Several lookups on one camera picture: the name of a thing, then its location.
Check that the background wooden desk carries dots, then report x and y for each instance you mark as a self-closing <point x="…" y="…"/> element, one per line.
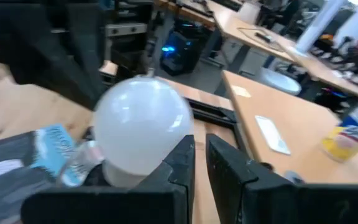
<point x="238" y="25"/>

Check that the black aluminium table frame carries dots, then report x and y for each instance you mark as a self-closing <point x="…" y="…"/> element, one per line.
<point x="216" y="113"/>

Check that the light wooden desk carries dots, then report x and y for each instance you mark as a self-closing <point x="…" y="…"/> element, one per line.
<point x="306" y="124"/>

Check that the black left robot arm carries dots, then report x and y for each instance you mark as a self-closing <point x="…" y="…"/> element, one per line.
<point x="42" y="46"/>

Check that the Lysol wipes canister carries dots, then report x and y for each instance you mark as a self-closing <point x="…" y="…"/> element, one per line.
<point x="346" y="140"/>

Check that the white rectangular card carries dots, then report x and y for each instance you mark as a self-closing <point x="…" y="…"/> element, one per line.
<point x="272" y="135"/>

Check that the yellow sticky note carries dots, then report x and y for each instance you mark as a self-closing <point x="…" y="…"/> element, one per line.
<point x="241" y="91"/>

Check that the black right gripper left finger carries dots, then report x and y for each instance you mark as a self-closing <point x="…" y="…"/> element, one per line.
<point x="135" y="205"/>

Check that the blue lit computer tower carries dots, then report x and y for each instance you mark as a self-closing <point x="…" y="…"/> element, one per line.
<point x="182" y="49"/>

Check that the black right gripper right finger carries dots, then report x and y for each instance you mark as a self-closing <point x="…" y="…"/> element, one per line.
<point x="275" y="205"/>

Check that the black and teal package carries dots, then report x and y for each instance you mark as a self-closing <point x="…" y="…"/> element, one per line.
<point x="17" y="174"/>

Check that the white paper bag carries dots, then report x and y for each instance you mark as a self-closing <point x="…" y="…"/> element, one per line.
<point x="250" y="12"/>

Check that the white lightbulb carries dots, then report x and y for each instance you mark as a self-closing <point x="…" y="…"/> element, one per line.
<point x="141" y="124"/>

